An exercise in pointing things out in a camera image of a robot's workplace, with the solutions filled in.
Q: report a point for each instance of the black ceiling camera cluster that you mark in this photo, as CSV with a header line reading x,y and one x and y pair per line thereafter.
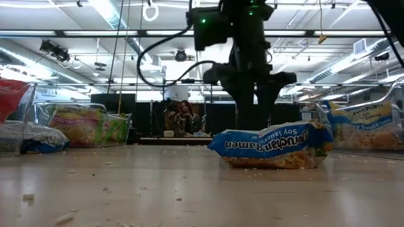
x,y
55,50

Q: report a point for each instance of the black overhead frame beam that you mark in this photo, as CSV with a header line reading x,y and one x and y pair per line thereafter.
x,y
142,33

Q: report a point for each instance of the small black ceiling device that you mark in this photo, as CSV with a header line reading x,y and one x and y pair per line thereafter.
x,y
382,56

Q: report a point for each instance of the blue Maruchan ramen packet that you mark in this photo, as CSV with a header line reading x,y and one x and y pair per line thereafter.
x,y
47,137
363,126
268,145

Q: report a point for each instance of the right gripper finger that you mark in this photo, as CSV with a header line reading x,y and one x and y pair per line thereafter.
x,y
265,107
246,110

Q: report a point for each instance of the small white container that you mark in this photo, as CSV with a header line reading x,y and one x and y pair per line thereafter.
x,y
168,133

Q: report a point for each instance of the green lime shrimp ramen packet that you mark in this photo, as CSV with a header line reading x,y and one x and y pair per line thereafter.
x,y
75,132
115,130

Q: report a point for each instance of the white LED light strip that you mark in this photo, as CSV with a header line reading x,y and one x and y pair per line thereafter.
x,y
170,32
285,32
28,32
101,32
347,32

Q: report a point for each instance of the round black ceiling device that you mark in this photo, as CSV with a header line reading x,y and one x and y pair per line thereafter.
x,y
180,55

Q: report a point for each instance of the white paper sign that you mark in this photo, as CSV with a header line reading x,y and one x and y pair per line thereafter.
x,y
306,116

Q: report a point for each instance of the person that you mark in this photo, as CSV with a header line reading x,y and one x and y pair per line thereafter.
x,y
186,119

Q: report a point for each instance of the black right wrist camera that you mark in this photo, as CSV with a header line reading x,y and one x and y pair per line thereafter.
x,y
211,31

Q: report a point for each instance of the white noodle crumb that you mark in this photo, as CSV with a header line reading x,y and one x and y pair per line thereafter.
x,y
64,218

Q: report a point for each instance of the large silver ceiling duct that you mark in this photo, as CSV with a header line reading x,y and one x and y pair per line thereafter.
x,y
47,74

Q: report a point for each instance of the silver ventilation duct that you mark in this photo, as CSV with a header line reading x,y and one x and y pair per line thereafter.
x,y
110,15

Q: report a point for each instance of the clear plastic bin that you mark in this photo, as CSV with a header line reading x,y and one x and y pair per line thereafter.
x,y
322,132
40,123
19,142

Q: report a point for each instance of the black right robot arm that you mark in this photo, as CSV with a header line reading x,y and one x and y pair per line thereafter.
x,y
249,22

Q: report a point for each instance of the red Maruchan ramen packet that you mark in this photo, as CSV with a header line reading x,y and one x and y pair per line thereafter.
x,y
11,97

